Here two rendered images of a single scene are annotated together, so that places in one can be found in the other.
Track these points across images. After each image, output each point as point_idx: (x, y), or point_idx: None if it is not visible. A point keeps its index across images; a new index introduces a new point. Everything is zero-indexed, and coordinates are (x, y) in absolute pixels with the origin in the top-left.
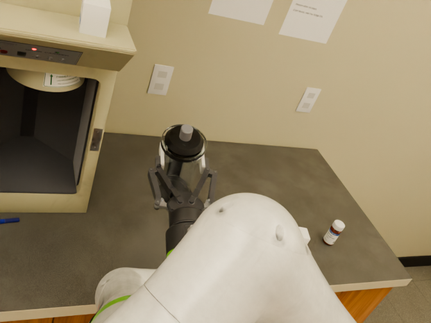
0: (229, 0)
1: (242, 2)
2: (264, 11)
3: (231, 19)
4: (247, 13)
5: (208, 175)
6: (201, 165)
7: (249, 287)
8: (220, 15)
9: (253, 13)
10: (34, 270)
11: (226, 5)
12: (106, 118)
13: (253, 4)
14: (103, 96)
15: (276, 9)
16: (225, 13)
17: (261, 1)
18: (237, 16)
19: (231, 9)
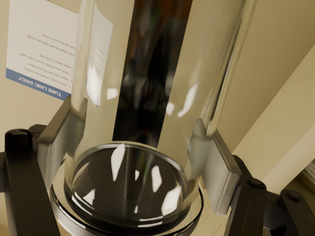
0: (66, 30)
1: (49, 24)
2: (16, 6)
3: (59, 3)
4: (39, 9)
5: (0, 175)
6: (53, 175)
7: None
8: (75, 13)
9: (31, 6)
10: None
11: (70, 25)
12: (305, 134)
13: (34, 18)
14: (285, 175)
15: (0, 4)
16: (69, 15)
17: (24, 20)
18: (51, 7)
19: (61, 18)
